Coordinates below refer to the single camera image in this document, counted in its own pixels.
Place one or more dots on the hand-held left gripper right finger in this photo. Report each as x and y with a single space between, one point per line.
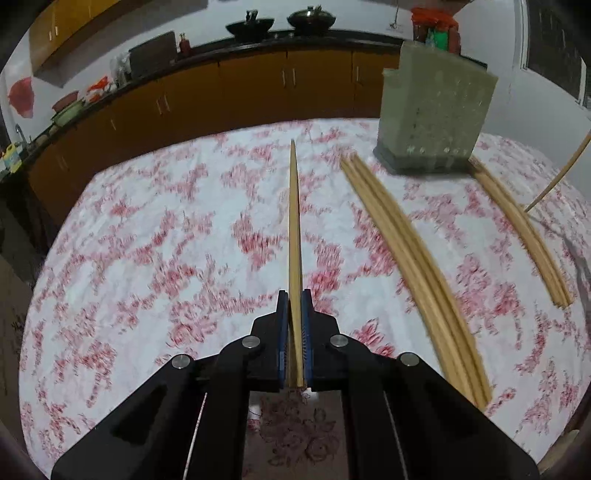
306 332

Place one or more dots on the green packet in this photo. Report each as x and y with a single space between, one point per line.
437 40

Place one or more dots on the green basin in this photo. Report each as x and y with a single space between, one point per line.
69 117

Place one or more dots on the brown lower kitchen cabinets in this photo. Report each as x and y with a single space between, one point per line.
254 92

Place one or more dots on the brown upper kitchen cabinets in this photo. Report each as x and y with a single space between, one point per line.
69 27

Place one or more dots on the metal faucet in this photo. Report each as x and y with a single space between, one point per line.
19 134

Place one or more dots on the barred window with white frame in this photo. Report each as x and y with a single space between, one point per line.
554 46

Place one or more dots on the black wok with lid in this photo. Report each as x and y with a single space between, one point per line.
311 19

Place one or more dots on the grey perforated utensil holder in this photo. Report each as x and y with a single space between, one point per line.
429 115

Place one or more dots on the red floral tablecloth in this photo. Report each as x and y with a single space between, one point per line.
161 277

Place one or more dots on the red plastic bag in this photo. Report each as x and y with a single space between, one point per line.
21 97

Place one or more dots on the yellow detergent bottle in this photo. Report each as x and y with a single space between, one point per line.
11 159

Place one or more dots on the red bottle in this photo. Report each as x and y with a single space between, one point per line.
184 46

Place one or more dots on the red basin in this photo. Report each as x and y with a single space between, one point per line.
65 100

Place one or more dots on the dark cutting board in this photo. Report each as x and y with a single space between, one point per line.
152 55

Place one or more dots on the black kitchen countertop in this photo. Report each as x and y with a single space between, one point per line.
231 48

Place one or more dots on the brown kitchen cabinets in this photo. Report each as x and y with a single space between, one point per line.
254 92
69 27

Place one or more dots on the orange plastic bag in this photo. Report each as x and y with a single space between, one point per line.
99 87

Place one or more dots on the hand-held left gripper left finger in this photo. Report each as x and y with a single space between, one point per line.
281 332

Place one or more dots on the clear plastic bag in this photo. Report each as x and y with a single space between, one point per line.
121 69

